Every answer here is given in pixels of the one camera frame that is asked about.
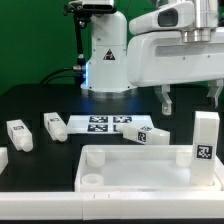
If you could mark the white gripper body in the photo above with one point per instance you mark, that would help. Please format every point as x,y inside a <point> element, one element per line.
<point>160,58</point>

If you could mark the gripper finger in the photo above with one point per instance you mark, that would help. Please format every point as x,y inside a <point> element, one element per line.
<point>215,89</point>
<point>162,93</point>

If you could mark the white desk top tray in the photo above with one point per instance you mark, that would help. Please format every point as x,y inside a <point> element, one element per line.
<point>146,168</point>

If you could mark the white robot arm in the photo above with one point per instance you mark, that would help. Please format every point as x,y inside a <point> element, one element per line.
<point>107,69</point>

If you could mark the white marker sheet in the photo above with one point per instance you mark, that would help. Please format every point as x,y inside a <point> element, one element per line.
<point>103,124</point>

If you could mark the white front border bar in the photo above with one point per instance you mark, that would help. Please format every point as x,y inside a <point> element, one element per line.
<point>111,205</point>

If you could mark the white left border block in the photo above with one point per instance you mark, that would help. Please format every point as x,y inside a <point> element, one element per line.
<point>3,158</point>

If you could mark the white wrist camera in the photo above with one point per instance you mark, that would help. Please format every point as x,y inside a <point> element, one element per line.
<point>174,16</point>

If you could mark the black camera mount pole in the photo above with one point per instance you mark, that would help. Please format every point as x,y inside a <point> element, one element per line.
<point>82,11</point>

